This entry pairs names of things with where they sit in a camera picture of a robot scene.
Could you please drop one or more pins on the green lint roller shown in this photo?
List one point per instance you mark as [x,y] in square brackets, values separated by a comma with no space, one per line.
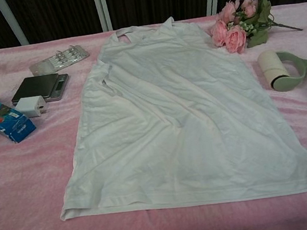
[271,65]

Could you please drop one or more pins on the white tank top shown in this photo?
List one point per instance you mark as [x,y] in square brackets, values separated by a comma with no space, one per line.
[174,135]

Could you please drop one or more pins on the clear plastic binder pouch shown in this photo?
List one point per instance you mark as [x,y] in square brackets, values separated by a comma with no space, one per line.
[58,61]

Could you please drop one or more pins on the pink artificial flower bouquet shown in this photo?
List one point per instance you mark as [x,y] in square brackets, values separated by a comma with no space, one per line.
[231,34]

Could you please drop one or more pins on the black digital scale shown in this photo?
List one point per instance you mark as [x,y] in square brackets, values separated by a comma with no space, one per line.
[36,86]

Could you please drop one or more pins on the white charger plug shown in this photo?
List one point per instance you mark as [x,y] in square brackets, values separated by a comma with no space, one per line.
[29,107]

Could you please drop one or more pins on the blue Oreo cookie box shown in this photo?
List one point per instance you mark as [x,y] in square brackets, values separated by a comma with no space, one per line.
[0,117]

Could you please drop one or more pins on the pink plush table blanket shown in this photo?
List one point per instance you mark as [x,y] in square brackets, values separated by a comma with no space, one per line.
[24,198]

